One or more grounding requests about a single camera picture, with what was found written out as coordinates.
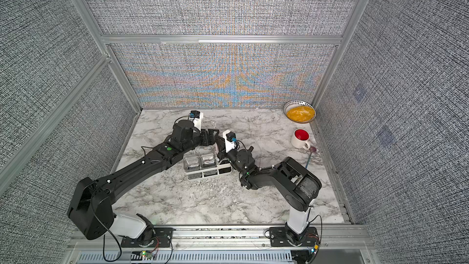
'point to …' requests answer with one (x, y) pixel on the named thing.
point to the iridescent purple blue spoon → (312, 149)
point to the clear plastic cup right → (207, 161)
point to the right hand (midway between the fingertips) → (216, 132)
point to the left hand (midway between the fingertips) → (216, 129)
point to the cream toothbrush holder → (223, 167)
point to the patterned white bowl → (299, 112)
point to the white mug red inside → (300, 139)
